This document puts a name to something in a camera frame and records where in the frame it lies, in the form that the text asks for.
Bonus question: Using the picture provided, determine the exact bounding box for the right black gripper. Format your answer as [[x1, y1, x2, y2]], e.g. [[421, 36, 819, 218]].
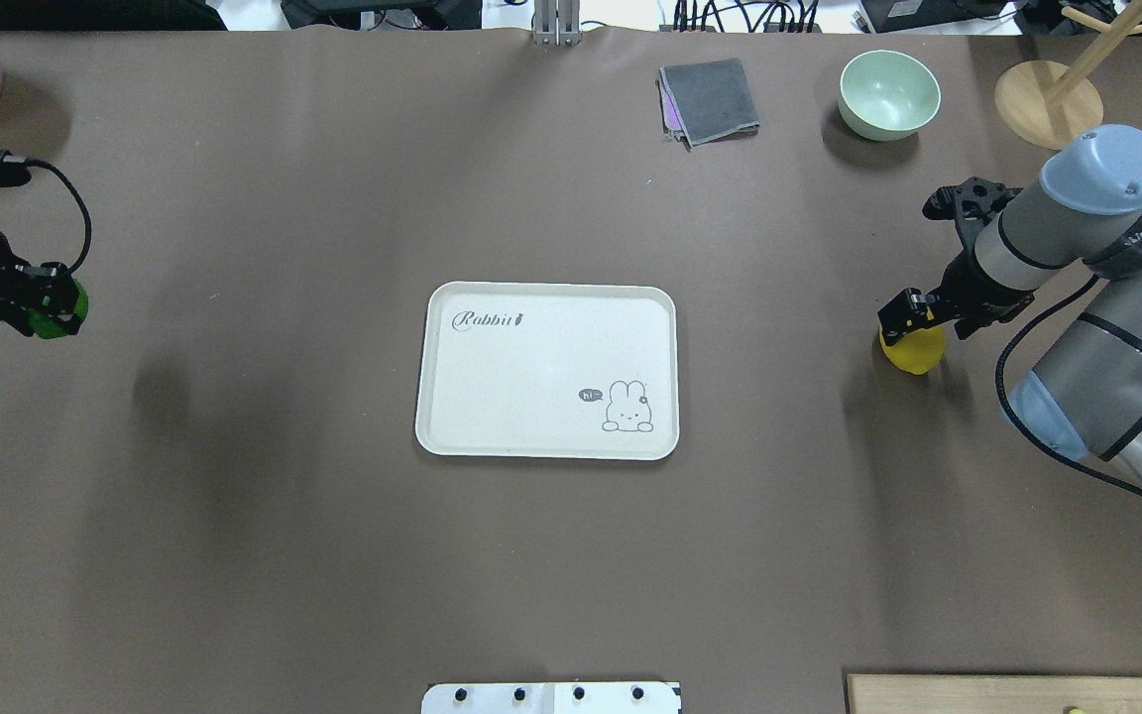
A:
[[876, 250, 1034, 345]]

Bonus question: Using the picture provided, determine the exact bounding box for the green lime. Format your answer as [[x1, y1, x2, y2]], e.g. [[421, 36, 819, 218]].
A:
[[26, 276, 89, 339]]

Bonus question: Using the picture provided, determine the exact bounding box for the yellow lemon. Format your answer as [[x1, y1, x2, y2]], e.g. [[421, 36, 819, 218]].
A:
[[878, 326, 947, 376]]

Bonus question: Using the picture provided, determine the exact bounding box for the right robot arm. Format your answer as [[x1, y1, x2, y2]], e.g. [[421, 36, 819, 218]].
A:
[[876, 125, 1142, 498]]

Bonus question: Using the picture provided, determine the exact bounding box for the cream rabbit tray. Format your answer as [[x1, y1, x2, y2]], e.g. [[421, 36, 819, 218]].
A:
[[415, 281, 679, 462]]

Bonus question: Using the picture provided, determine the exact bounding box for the mint green bowl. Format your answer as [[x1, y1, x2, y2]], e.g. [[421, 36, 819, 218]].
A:
[[838, 50, 942, 142]]

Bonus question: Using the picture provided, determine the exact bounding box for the wooden mug tree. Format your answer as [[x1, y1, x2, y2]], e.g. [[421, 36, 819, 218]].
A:
[[995, 1, 1142, 151]]

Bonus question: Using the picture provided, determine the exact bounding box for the grey folded cloth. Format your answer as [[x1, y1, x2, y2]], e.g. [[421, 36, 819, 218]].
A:
[[658, 58, 759, 149]]

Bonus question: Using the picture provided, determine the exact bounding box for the wooden cutting board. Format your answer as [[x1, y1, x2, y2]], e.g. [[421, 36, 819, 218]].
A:
[[845, 673, 1142, 713]]

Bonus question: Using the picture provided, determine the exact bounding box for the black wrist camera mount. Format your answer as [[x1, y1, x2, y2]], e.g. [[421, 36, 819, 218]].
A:
[[920, 177, 1023, 250]]

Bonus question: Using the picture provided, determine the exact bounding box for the aluminium frame post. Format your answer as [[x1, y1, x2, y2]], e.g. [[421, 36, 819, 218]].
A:
[[531, 0, 584, 47]]

